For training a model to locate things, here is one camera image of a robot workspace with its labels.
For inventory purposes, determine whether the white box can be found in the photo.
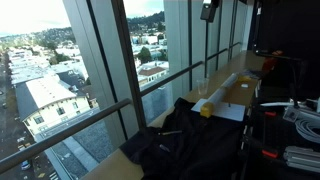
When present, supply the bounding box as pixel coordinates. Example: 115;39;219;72
190;98;247;122

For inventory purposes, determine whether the black clamp with orange handle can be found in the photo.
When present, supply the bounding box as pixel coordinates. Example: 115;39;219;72
248;106;278;118
241;133;280;160

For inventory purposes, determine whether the grey metal corner bracket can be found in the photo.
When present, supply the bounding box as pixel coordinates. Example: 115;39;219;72
283;106;301;124

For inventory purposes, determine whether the short aluminium extrusion bar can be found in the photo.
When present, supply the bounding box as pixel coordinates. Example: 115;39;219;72
298;98;320;118

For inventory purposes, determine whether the light grey cable coil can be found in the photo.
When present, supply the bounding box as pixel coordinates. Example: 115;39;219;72
294;109;320;144

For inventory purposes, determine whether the dark patterned cloth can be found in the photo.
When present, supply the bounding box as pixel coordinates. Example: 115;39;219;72
241;69;264;80

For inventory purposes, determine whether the grey metal window handrail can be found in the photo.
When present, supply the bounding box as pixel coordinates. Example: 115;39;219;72
0;41;243;176

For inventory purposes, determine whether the small yellow item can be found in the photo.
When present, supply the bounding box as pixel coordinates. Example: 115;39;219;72
237;75;252;84

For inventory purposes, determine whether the orange chair with white legs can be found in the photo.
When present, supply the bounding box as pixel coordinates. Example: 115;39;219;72
261;49;286;74

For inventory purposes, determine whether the black zip jersey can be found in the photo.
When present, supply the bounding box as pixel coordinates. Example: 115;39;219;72
119;97;249;180

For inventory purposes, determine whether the clear plastic cup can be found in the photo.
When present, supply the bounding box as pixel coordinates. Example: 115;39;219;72
196;77;210;97

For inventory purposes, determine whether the white roll with yellow cap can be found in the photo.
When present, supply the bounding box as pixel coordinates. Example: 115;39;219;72
199;72;239;119

